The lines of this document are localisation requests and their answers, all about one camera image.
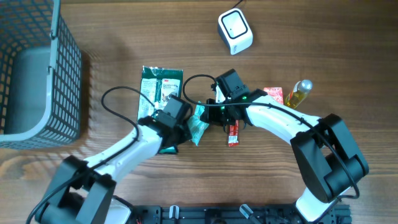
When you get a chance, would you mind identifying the dark grey mesh basket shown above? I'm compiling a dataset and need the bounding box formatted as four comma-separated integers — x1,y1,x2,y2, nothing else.
1,0,83,150

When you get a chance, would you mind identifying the pale green wipes sachet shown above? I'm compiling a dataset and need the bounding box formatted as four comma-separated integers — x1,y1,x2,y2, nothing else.
188,105,209,146

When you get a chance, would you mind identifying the yellow oil bottle silver cap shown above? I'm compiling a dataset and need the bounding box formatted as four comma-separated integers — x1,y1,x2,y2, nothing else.
284,80,313,109

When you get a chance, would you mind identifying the green 3M sponge packet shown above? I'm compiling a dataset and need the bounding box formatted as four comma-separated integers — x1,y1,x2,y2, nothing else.
134,67,189,159

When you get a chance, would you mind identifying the red coffee stick sachet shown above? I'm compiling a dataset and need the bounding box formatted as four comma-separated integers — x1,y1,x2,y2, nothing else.
228,120,239,147

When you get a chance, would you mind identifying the black left camera cable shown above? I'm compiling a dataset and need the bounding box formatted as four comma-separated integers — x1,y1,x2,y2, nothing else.
24,86,156,224

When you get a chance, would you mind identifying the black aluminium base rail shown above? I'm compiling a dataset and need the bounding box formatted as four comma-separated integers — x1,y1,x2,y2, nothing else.
124,203,353,224

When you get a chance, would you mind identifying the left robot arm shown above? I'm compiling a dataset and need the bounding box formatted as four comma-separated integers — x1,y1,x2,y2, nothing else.
27,96,193,223

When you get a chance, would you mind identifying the white barcode scanner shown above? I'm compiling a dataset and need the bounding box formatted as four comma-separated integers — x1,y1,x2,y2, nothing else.
218,7,254,55

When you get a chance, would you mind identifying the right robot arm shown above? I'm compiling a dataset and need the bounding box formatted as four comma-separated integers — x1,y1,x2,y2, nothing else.
201,69,369,223

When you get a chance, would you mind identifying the pink Kleenex tissue pack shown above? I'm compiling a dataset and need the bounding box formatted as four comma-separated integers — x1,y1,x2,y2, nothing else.
264,87,284,105

